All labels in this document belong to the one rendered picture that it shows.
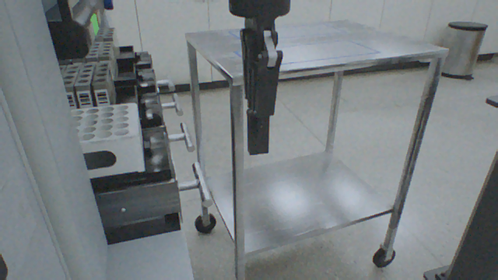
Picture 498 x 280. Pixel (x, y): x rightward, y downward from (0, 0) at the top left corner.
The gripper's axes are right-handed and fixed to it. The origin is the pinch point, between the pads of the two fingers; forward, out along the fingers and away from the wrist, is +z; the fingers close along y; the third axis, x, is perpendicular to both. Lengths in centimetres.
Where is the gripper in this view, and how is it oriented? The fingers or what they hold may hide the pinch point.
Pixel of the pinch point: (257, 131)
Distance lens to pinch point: 50.8
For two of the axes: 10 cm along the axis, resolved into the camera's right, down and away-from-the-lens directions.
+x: 9.7, -1.1, 1.9
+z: 0.0, 8.7, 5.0
